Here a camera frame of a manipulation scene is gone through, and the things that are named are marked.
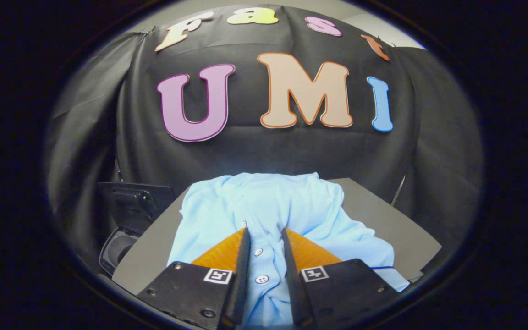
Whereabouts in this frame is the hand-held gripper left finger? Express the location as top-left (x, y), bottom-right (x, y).
top-left (137, 228), bottom-right (252, 330)

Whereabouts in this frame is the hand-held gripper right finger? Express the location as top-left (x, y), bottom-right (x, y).
top-left (281, 228), bottom-right (400, 330)

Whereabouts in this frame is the light blue buttoned shirt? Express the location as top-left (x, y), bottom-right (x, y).
top-left (167, 172), bottom-right (410, 328)

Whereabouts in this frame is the grey washing machine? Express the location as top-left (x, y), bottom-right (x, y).
top-left (98, 182), bottom-right (175, 275)

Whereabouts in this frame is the black backdrop cloth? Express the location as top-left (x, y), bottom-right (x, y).
top-left (46, 5), bottom-right (484, 271)

